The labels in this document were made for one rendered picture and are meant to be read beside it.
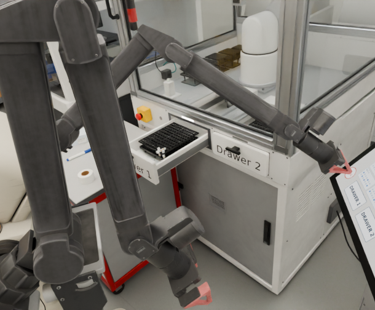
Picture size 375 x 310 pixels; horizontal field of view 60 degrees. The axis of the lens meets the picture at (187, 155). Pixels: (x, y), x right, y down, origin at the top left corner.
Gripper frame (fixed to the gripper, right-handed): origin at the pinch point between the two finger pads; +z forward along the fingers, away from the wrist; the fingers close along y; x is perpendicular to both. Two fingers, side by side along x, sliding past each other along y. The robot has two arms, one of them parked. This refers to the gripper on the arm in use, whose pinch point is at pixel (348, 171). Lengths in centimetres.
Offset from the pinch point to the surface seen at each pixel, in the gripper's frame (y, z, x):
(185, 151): 34, -34, 46
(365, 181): -6.9, 1.0, -2.6
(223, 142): 37, -23, 34
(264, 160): 23.7, -10.0, 23.8
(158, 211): 46, -22, 97
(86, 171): 31, -66, 82
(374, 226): -21.7, 1.0, 0.5
